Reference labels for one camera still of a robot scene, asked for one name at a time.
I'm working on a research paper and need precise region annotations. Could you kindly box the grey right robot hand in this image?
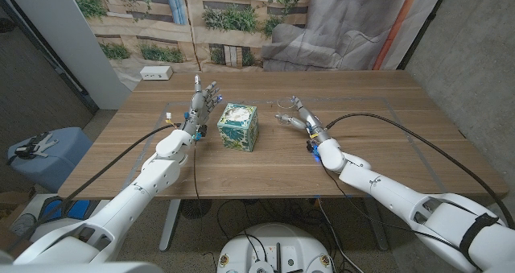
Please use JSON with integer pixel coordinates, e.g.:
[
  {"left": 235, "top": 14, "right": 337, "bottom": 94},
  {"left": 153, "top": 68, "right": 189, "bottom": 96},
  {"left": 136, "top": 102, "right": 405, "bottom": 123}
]
[{"left": 274, "top": 95, "right": 332, "bottom": 143}]

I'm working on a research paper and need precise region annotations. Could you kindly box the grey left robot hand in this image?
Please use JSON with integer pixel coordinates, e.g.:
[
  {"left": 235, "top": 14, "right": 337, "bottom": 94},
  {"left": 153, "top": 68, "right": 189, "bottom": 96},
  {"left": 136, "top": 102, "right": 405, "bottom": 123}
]
[{"left": 179, "top": 73, "right": 224, "bottom": 142}]

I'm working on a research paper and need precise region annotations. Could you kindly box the clear glass beaker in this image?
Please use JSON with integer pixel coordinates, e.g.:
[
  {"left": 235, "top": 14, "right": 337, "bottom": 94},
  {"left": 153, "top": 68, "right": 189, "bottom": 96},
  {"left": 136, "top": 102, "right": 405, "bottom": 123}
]
[{"left": 275, "top": 97, "right": 299, "bottom": 126}]

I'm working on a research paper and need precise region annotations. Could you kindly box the teal floral tissue box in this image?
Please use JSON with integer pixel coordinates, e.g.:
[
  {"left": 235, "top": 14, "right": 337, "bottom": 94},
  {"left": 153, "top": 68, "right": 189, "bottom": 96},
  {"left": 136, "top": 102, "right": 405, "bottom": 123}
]
[{"left": 216, "top": 102, "right": 259, "bottom": 153}]

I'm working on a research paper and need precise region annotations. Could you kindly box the brown cardboard box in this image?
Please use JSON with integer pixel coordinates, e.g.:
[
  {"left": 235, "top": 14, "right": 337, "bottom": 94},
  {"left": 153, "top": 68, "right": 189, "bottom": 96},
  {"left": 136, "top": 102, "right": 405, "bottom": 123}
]
[{"left": 0, "top": 186, "right": 37, "bottom": 250}]

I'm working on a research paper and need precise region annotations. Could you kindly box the grey tape outline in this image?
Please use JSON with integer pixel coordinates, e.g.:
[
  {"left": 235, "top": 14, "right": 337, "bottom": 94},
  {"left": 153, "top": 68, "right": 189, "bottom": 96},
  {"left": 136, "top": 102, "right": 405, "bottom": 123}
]
[{"left": 122, "top": 97, "right": 447, "bottom": 196}]

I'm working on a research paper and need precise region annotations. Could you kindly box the white power strip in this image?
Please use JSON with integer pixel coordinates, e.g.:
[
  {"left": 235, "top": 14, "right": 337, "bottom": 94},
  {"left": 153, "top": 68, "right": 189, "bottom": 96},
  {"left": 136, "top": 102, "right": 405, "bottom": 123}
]
[{"left": 139, "top": 65, "right": 174, "bottom": 81}]

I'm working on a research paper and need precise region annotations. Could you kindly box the printed fabric backdrop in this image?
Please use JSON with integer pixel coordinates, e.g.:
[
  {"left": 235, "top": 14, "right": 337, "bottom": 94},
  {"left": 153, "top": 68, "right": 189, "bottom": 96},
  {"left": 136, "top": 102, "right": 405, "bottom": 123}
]
[{"left": 66, "top": 0, "right": 450, "bottom": 91}]

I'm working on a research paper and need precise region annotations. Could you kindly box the round black floor base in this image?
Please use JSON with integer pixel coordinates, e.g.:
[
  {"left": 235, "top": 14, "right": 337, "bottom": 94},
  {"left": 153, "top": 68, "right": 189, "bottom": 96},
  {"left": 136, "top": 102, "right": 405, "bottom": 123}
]
[{"left": 179, "top": 199, "right": 213, "bottom": 221}]

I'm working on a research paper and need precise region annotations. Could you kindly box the white robot torso base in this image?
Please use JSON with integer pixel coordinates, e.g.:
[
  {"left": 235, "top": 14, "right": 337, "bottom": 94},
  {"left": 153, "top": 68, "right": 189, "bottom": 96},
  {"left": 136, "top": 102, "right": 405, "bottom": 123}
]
[{"left": 216, "top": 223, "right": 334, "bottom": 273}]

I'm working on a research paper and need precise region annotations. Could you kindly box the white table leg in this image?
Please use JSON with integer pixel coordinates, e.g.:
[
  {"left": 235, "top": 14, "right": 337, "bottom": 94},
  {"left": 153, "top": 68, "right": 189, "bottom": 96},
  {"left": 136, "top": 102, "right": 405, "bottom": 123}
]
[{"left": 159, "top": 199, "right": 182, "bottom": 253}]

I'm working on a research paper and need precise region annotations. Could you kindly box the grey table leg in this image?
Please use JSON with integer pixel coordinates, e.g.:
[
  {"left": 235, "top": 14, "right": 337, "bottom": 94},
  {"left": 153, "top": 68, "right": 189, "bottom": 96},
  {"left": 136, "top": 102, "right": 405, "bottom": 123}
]
[{"left": 364, "top": 196, "right": 390, "bottom": 252}]

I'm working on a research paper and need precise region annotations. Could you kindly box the white pillar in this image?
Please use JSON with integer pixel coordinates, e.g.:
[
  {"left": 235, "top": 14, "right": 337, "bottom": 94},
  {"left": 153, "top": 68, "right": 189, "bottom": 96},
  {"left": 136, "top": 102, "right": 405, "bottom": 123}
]
[{"left": 2, "top": 0, "right": 133, "bottom": 111}]

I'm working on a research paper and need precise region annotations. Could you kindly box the blue padded stool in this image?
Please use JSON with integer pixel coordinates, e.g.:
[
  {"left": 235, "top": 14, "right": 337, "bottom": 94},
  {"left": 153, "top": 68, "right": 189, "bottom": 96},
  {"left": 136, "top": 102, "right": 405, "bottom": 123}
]
[{"left": 6, "top": 126, "right": 94, "bottom": 193}]

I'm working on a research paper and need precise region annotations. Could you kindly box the white and blue floor device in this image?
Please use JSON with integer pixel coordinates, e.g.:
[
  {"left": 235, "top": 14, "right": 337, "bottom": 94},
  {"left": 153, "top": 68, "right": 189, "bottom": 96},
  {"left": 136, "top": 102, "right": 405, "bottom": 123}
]
[{"left": 18, "top": 194, "right": 109, "bottom": 236}]

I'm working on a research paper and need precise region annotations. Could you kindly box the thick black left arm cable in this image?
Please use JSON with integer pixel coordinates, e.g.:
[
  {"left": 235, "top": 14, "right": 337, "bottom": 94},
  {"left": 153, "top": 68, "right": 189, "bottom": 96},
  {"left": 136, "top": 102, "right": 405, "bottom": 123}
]
[{"left": 3, "top": 122, "right": 182, "bottom": 254}]

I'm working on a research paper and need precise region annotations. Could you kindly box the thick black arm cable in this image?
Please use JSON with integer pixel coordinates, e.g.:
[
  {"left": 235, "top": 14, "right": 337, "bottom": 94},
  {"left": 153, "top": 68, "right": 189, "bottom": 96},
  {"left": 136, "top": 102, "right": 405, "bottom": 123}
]
[
  {"left": 3, "top": 122, "right": 182, "bottom": 254},
  {"left": 324, "top": 112, "right": 515, "bottom": 230}
]

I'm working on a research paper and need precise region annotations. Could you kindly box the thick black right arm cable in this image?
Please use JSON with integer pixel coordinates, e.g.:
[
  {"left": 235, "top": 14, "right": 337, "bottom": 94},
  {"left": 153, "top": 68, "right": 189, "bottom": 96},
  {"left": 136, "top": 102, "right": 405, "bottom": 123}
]
[{"left": 324, "top": 112, "right": 515, "bottom": 230}]

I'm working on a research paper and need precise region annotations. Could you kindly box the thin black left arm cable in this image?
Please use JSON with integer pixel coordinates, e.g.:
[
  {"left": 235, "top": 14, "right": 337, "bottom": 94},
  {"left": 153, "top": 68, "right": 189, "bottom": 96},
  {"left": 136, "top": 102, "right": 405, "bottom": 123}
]
[{"left": 192, "top": 138, "right": 202, "bottom": 225}]

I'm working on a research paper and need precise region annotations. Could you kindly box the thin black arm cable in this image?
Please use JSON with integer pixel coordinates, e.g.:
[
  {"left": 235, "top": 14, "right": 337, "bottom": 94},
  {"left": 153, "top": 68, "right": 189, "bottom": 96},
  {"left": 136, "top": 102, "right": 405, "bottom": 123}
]
[
  {"left": 192, "top": 138, "right": 202, "bottom": 225},
  {"left": 315, "top": 154, "right": 464, "bottom": 250}
]

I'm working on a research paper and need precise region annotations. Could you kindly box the black floor cable tangle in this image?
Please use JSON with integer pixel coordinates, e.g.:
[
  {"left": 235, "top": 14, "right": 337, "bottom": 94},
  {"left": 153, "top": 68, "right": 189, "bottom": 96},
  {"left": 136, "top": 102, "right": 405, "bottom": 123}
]
[{"left": 216, "top": 199, "right": 323, "bottom": 242}]

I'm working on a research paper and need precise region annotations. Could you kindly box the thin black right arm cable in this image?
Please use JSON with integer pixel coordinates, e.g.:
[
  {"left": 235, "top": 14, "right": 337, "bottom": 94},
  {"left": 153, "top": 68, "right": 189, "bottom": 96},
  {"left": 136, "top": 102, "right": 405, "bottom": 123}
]
[{"left": 315, "top": 154, "right": 464, "bottom": 250}]

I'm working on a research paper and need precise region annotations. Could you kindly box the white floor cable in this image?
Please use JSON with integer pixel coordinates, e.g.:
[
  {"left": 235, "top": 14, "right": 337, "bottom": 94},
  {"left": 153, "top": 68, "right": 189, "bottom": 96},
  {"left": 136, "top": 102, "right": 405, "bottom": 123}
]
[{"left": 316, "top": 198, "right": 355, "bottom": 273}]

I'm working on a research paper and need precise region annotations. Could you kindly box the black backdrop frame pole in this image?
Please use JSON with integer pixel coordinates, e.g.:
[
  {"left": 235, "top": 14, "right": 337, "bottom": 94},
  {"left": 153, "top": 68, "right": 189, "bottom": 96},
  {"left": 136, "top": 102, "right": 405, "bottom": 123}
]
[{"left": 397, "top": 0, "right": 454, "bottom": 71}]

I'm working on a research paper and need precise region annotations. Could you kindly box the black and grey strapped device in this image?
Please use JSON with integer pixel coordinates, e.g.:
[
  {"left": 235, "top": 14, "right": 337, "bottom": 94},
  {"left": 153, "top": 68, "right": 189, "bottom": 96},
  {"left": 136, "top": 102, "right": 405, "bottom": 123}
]
[{"left": 6, "top": 131, "right": 60, "bottom": 161}]

